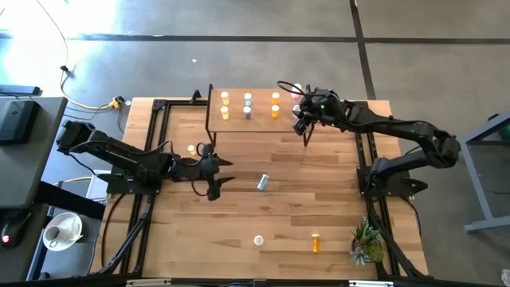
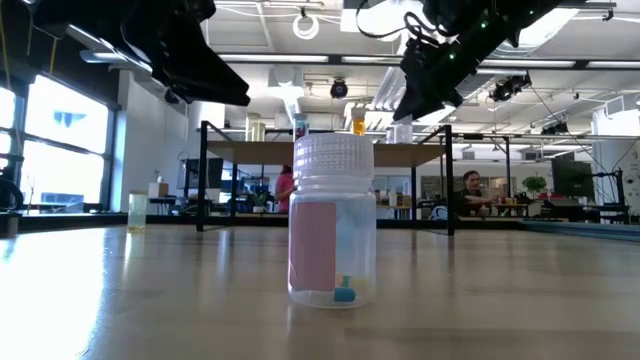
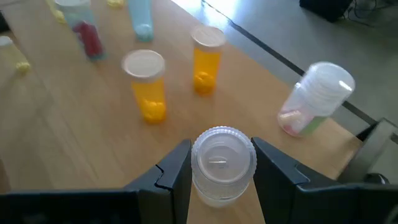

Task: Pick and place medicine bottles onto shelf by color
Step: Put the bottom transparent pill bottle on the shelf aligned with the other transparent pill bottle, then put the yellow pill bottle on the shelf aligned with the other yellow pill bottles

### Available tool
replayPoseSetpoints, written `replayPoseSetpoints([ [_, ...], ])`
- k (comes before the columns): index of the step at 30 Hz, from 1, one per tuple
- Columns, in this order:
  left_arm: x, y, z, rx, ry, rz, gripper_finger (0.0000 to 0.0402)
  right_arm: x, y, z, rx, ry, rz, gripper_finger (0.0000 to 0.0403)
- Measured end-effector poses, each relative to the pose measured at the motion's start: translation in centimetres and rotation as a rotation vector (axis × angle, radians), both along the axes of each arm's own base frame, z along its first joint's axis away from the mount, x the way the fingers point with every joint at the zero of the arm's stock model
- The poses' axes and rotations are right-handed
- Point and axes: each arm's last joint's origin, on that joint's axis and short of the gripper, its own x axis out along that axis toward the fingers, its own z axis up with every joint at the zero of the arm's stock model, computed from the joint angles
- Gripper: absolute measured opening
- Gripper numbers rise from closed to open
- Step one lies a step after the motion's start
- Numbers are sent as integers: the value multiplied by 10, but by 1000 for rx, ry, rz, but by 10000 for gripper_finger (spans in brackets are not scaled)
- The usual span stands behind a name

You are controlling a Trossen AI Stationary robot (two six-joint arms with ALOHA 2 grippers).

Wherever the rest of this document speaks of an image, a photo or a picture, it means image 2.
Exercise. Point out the black background frame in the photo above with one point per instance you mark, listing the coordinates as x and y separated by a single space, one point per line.
508 170

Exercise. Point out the silver ventilation duct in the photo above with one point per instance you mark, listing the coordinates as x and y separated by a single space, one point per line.
545 35

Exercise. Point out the black track light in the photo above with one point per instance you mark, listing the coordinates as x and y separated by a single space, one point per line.
555 129

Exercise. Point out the amber vial white cap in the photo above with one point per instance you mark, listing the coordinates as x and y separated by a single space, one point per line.
358 127

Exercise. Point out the cardboard box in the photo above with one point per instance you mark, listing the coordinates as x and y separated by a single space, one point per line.
158 190

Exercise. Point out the blue strip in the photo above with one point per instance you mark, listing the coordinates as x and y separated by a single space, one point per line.
600 231

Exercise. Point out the black monitor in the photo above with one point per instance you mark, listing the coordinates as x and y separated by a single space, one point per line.
572 177

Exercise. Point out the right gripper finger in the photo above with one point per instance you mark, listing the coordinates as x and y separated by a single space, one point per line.
425 97

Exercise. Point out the ceiling light rail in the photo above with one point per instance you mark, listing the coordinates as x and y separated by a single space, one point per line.
300 58

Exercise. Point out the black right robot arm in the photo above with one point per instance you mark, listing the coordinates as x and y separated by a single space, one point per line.
520 15

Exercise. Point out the white ceiling vent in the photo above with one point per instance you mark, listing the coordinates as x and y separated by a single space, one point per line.
285 80

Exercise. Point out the green potted plant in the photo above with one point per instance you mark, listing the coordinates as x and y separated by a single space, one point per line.
534 184

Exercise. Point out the black stand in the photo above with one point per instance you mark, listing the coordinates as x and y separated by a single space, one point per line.
620 195

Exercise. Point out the white round object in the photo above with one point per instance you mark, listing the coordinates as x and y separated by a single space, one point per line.
440 214

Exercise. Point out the black ceiling spotlight cluster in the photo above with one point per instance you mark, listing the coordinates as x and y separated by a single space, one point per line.
507 89

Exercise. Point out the blue vial pink pills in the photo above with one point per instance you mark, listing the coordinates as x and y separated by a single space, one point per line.
300 127

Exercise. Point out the small potted plant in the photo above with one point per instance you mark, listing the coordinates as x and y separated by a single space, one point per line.
258 202

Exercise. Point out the black table frame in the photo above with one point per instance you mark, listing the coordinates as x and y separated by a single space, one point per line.
500 223

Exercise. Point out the person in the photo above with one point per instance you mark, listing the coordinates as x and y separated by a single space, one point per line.
284 187
470 182

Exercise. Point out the large clear bottle blue capsules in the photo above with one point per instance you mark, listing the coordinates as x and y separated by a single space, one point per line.
404 134

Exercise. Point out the white ceiling pipes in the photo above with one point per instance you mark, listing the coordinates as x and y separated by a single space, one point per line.
387 90

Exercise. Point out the clear bottle pink label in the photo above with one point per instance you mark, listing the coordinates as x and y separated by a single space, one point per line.
312 250

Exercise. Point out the wooden shelf black frame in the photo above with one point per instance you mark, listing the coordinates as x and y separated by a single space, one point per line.
260 152

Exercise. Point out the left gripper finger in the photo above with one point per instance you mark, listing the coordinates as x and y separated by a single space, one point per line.
190 75

